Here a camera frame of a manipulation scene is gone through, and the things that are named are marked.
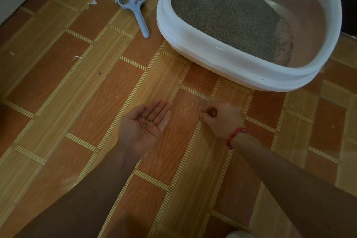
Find person's left hand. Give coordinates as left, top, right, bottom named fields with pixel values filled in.
left=117, top=100, right=173, bottom=160

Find person's right hand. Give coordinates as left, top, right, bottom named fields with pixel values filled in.
left=199, top=102, right=246, bottom=141

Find white pink cat litter box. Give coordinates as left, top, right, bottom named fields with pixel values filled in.
left=156, top=0, right=343, bottom=93

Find grey cat litter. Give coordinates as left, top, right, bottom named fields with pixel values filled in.
left=171, top=0, right=294, bottom=67

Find grey plastic litter scoop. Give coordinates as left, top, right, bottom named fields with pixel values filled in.
left=109, top=0, right=150, bottom=39

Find person's right forearm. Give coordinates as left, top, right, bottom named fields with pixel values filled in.
left=231, top=134, right=357, bottom=238

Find person's left forearm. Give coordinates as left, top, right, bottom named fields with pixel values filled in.
left=14, top=145, right=140, bottom=238

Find red string bracelet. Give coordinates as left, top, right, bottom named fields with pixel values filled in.
left=225, top=128, right=249, bottom=150

